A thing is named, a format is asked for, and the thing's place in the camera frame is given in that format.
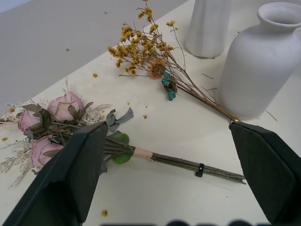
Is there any yellow dried flower bouquet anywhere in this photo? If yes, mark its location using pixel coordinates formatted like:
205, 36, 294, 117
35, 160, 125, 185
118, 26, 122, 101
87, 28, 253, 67
107, 0, 241, 123

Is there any white round-shouldered ceramic vase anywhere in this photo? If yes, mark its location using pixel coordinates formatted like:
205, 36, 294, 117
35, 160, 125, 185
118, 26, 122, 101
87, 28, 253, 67
217, 3, 301, 121

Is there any white ribbed ceramic vase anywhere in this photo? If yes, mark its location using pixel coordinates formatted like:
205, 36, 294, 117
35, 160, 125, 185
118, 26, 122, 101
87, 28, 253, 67
184, 0, 232, 58

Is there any pink rose bouquet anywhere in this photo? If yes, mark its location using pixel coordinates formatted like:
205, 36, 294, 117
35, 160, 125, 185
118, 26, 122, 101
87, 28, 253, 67
0, 77, 246, 189

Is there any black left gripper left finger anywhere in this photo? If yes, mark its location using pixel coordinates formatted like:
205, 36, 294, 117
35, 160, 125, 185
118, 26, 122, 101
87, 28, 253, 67
2, 121, 108, 226

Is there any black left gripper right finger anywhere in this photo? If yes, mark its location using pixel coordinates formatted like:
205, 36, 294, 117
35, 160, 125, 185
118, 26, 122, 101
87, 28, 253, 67
229, 121, 301, 224

